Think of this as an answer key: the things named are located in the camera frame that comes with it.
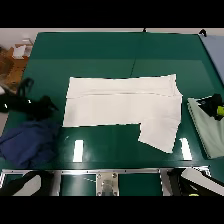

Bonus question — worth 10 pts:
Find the white shirt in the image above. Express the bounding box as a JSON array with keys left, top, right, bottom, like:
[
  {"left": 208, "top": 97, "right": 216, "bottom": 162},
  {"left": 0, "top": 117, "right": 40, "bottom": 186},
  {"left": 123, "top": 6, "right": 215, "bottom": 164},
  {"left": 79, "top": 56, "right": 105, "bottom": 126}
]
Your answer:
[{"left": 62, "top": 73, "right": 184, "bottom": 155}]

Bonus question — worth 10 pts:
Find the dark blue garment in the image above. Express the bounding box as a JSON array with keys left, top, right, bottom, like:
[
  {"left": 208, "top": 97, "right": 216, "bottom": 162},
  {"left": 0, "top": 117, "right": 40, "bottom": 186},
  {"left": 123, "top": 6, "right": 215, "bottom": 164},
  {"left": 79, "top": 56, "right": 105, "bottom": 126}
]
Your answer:
[{"left": 0, "top": 119, "right": 63, "bottom": 170}]

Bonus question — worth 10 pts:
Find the pale green garment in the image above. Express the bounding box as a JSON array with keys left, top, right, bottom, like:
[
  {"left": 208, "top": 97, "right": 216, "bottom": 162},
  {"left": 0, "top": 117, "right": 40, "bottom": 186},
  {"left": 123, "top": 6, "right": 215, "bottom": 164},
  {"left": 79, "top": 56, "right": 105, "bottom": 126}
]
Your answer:
[{"left": 186, "top": 97, "right": 224, "bottom": 160}]

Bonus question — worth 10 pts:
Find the brown cardboard box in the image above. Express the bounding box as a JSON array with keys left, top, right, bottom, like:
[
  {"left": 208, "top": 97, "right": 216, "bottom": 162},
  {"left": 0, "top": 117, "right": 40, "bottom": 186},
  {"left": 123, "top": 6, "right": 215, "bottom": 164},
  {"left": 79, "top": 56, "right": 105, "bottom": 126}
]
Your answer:
[{"left": 0, "top": 43, "right": 34, "bottom": 88}]

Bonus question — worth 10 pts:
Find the silver frame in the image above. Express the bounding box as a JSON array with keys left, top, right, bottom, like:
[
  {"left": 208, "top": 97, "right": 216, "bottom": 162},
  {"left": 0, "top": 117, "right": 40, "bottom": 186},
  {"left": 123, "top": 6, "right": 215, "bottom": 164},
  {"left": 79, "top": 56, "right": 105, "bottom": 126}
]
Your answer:
[{"left": 0, "top": 167, "right": 224, "bottom": 197}]

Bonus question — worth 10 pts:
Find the black cable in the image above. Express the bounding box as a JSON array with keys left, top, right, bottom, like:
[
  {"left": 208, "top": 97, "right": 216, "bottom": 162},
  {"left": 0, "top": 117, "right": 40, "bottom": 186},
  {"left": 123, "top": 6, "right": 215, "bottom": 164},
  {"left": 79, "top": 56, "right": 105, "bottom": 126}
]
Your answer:
[{"left": 15, "top": 77, "right": 35, "bottom": 98}]

